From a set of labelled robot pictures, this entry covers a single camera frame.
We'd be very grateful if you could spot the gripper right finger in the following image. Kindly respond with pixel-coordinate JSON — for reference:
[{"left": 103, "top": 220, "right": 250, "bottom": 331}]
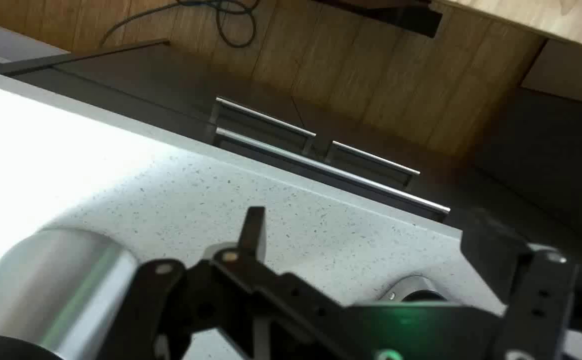
[{"left": 460, "top": 209, "right": 582, "bottom": 360}]

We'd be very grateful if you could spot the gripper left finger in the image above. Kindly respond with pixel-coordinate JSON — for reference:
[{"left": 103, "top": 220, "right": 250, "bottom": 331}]
[{"left": 98, "top": 206, "right": 353, "bottom": 360}]

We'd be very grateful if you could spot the silver steel kettle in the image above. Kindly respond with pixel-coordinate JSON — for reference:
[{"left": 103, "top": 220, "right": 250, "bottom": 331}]
[{"left": 0, "top": 226, "right": 140, "bottom": 360}]

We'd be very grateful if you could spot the light wooden table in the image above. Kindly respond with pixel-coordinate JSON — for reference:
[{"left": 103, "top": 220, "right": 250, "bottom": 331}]
[{"left": 438, "top": 0, "right": 582, "bottom": 57}]

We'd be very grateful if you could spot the long silver drawer handle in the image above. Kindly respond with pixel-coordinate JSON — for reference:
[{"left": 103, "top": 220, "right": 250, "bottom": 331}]
[{"left": 214, "top": 127, "right": 452, "bottom": 215}]

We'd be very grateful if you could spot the short silver cabinet handle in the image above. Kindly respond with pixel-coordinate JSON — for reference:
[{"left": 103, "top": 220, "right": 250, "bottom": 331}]
[
  {"left": 214, "top": 96, "right": 318, "bottom": 139},
  {"left": 330, "top": 140, "right": 421, "bottom": 177}
]

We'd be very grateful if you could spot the black cable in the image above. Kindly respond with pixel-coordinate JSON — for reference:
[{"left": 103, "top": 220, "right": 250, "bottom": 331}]
[{"left": 100, "top": 0, "right": 261, "bottom": 49}]

